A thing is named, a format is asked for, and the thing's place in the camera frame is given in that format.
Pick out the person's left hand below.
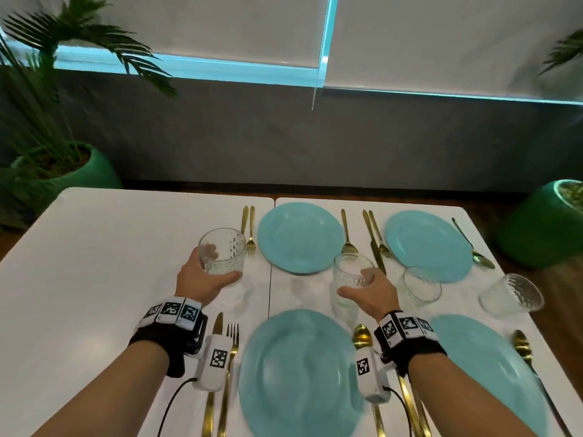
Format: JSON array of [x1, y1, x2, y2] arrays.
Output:
[[175, 245, 242, 309]]

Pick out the person's right hand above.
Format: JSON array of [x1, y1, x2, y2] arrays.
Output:
[[336, 268, 401, 323]]

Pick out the gold fork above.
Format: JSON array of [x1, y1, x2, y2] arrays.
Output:
[[409, 386, 432, 437], [367, 209, 394, 260], [245, 205, 258, 259], [216, 324, 240, 437]]

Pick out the light blue plate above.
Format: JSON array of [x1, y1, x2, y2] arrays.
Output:
[[384, 209, 471, 283], [238, 309, 365, 437], [257, 202, 346, 274], [428, 313, 550, 437]]

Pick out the black right marker wristband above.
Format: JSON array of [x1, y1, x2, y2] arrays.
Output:
[[373, 310, 449, 378]]

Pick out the black marker wristband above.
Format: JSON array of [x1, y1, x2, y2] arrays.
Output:
[[373, 310, 449, 378], [129, 297, 209, 378]]

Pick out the black left marker wristband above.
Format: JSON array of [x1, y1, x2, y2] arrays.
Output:
[[129, 297, 209, 378]]

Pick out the green plant pot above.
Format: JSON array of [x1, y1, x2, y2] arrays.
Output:
[[10, 143, 124, 192]]

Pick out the cyan lit window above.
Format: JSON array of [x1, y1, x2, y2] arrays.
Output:
[[45, 0, 583, 107]]

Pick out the white roller blind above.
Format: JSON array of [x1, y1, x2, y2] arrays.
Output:
[[81, 0, 330, 71], [324, 0, 583, 104]]

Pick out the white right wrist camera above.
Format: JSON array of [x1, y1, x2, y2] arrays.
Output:
[[355, 348, 394, 404]]

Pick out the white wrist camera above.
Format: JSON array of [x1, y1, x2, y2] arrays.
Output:
[[355, 348, 394, 404], [192, 334, 231, 391]]

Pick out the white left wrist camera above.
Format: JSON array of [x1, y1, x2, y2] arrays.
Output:
[[192, 334, 231, 391]]

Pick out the black right camera cable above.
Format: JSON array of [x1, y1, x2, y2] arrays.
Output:
[[384, 386, 413, 437]]

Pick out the black camera cable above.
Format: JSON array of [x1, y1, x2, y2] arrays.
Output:
[[384, 386, 413, 437], [156, 379, 197, 437]]

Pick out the black left camera cable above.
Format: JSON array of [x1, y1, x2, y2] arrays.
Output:
[[156, 379, 197, 437]]

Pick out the blind bead chain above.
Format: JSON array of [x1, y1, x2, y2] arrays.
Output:
[[311, 0, 331, 112]]

